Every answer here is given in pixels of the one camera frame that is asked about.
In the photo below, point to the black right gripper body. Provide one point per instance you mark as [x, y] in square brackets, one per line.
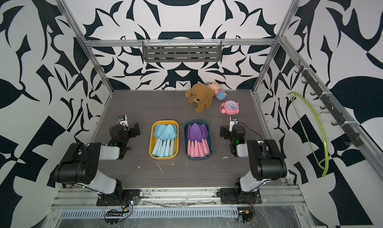
[229, 135]

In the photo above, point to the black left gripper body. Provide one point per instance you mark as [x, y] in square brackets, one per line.
[132, 133]

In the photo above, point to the dark teal storage box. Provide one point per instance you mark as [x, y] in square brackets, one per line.
[198, 139]

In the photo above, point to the yellow plastic storage box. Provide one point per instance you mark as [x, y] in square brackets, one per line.
[153, 139]

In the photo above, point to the light blue shovel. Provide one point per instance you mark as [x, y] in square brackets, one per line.
[165, 145]

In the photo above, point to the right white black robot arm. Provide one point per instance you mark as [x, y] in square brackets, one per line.
[265, 159]

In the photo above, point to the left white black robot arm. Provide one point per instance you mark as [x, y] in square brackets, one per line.
[79, 166]

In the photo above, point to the pink alarm clock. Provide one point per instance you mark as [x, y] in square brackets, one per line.
[229, 107]

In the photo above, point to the small pig doll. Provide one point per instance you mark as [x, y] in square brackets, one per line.
[219, 93]

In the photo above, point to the brown plush dog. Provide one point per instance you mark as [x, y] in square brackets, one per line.
[202, 95]

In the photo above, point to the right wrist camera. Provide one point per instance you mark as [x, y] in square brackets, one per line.
[232, 123]

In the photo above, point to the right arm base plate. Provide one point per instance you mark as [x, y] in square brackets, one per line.
[231, 196]

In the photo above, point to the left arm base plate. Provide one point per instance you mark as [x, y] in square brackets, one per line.
[115, 199]

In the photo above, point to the white perforated cable duct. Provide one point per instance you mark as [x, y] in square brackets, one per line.
[153, 213]

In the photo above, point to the black wall hook rail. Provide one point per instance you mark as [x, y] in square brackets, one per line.
[330, 105]

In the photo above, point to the grey metal wall shelf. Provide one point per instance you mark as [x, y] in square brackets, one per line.
[171, 51]

